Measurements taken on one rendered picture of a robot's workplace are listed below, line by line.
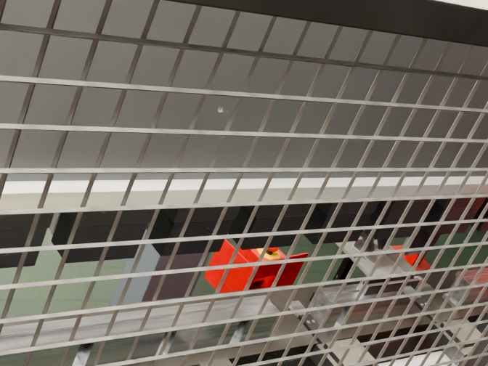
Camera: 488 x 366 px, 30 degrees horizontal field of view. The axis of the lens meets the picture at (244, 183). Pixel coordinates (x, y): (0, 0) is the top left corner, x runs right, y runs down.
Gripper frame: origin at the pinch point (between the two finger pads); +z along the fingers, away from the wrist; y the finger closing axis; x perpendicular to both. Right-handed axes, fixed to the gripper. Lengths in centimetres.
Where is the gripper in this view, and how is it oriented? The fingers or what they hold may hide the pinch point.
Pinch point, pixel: (375, 243)
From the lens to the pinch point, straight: 243.3
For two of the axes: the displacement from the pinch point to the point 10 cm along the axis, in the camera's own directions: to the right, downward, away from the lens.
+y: 7.2, -0.5, 6.9
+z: 0.9, 10.0, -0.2
